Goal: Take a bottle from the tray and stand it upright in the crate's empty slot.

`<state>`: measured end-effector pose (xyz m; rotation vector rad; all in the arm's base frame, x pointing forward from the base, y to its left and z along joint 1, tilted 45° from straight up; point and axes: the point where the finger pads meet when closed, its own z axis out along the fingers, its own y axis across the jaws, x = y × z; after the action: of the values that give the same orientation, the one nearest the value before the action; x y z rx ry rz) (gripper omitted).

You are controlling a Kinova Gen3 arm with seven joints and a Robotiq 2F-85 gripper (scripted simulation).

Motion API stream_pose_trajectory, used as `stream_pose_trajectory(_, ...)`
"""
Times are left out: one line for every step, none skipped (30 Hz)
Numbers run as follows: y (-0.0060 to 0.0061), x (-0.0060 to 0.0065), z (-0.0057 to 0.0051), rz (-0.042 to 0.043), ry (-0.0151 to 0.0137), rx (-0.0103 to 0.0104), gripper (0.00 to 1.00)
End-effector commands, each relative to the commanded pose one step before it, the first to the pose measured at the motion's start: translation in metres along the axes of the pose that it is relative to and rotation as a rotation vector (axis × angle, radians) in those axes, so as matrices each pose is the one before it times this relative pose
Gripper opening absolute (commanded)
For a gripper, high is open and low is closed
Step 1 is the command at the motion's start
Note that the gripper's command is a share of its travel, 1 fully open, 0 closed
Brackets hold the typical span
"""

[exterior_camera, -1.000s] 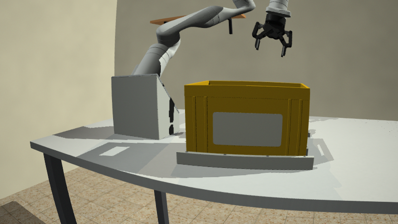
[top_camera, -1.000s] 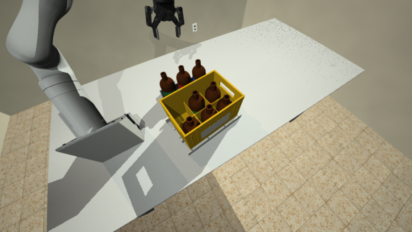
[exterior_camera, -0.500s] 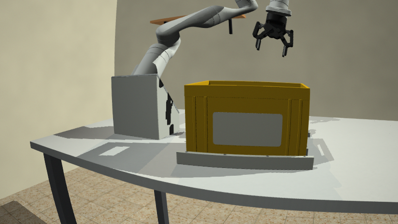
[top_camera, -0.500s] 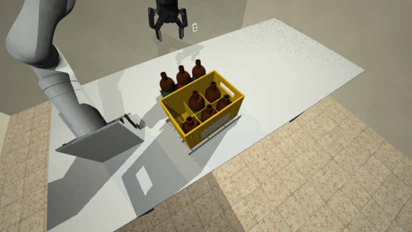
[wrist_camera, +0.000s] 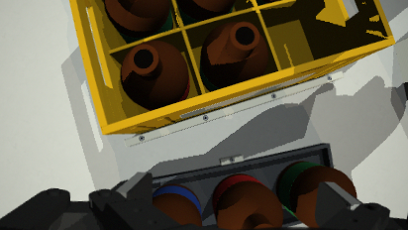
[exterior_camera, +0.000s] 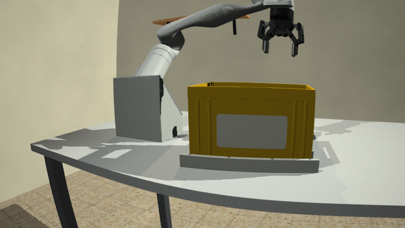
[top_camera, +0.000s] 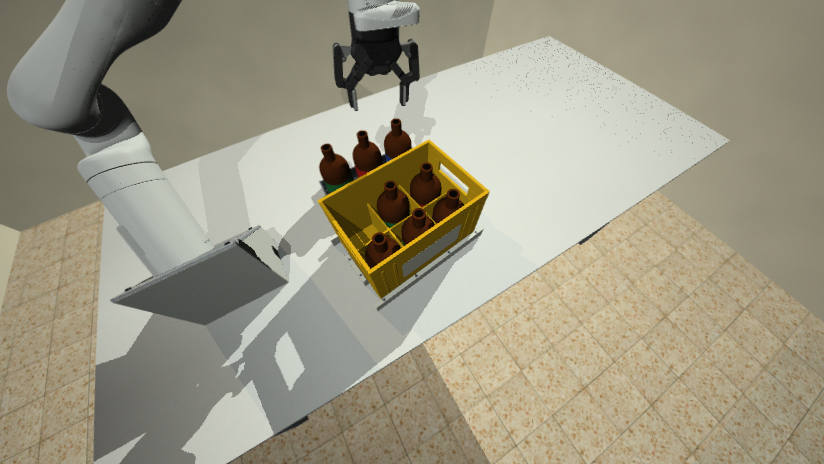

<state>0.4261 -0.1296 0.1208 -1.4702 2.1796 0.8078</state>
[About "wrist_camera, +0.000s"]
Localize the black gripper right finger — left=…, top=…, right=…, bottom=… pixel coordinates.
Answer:
left=315, top=181, right=408, bottom=230

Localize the yellow crate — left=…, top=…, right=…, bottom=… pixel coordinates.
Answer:
left=69, top=0, right=395, bottom=135

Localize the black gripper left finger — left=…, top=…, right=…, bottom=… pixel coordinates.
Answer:
left=0, top=172, right=204, bottom=230

